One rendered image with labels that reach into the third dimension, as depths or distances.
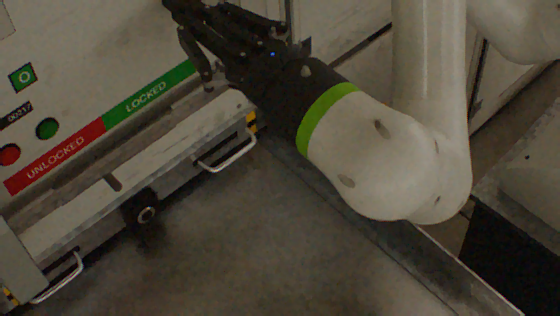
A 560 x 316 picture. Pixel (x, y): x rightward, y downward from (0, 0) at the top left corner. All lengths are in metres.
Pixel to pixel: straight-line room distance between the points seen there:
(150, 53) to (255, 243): 0.35
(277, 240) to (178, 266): 0.16
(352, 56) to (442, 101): 0.64
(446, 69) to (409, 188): 0.20
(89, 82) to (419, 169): 0.45
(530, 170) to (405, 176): 0.59
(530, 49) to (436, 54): 0.43
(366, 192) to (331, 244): 0.44
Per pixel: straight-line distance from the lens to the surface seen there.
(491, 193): 1.30
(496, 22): 1.19
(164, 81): 1.00
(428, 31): 0.82
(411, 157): 0.66
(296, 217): 1.13
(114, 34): 0.90
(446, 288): 1.08
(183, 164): 1.13
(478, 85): 2.09
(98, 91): 0.94
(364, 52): 1.44
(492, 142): 2.36
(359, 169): 0.66
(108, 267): 1.13
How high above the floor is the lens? 1.80
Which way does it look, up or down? 53 degrees down
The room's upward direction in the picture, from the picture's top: 5 degrees counter-clockwise
